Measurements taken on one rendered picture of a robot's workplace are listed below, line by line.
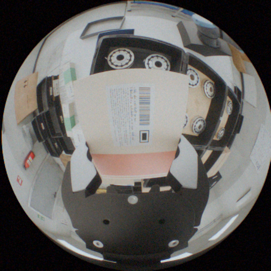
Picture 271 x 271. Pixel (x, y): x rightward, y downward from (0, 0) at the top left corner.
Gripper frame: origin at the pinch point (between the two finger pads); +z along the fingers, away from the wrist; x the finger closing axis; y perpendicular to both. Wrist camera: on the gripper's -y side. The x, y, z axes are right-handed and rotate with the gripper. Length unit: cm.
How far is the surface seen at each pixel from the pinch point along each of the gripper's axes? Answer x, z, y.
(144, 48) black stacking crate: 5.2, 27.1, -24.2
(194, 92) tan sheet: 29.7, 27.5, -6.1
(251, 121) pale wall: 342, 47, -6
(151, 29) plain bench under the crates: 12, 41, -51
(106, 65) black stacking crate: -10.6, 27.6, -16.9
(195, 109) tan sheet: 32.4, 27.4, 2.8
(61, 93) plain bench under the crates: -50, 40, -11
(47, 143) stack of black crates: -156, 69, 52
